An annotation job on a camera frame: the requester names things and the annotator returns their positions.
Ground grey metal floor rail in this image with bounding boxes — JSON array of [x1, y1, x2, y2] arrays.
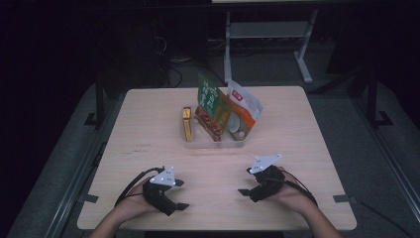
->
[[350, 95, 420, 216], [43, 95, 125, 238]]

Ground black metal stand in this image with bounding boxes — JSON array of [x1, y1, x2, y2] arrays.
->
[[366, 68, 394, 128], [83, 70, 107, 128]]

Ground left hand-held gripper cable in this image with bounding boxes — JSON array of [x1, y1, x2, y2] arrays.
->
[[114, 167, 165, 207]]

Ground clear plastic container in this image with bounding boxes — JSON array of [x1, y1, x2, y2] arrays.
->
[[179, 105, 249, 149]]

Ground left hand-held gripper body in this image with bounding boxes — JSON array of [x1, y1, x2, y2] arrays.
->
[[142, 166, 179, 217]]

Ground person's left hand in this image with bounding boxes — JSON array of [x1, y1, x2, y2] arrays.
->
[[115, 179, 159, 217]]

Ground person's right hand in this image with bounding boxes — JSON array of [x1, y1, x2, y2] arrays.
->
[[268, 168, 315, 214]]

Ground green and red snack bag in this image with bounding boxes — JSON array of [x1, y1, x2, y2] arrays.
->
[[194, 72, 232, 143]]

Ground black floor cables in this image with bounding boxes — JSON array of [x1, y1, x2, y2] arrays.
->
[[157, 33, 229, 88]]

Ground white metal stand frame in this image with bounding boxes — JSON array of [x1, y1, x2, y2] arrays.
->
[[223, 9, 320, 85]]

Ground thin black floor cable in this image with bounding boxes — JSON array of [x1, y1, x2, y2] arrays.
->
[[358, 200, 414, 238]]

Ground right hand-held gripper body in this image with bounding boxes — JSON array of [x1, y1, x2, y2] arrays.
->
[[249, 153, 285, 203]]

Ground hand-held gripper cable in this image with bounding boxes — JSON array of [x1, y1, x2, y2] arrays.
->
[[280, 170, 319, 207], [114, 167, 165, 207]]

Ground white and orange snack bag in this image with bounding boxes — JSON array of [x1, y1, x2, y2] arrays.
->
[[226, 79, 264, 142]]

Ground right hand-held gripper cable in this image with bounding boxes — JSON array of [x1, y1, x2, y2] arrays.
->
[[280, 170, 319, 207]]

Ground grey tape strip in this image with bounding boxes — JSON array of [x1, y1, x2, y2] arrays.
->
[[78, 193, 99, 204], [332, 194, 358, 204]]

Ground small yellow red snack box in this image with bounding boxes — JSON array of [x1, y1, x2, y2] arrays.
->
[[182, 106, 193, 143]]

